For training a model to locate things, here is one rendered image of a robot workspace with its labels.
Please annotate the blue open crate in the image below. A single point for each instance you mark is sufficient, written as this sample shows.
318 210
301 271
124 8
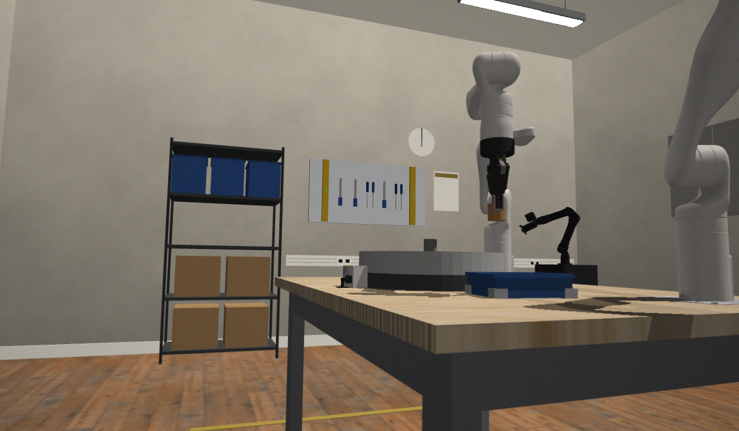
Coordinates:
521 284

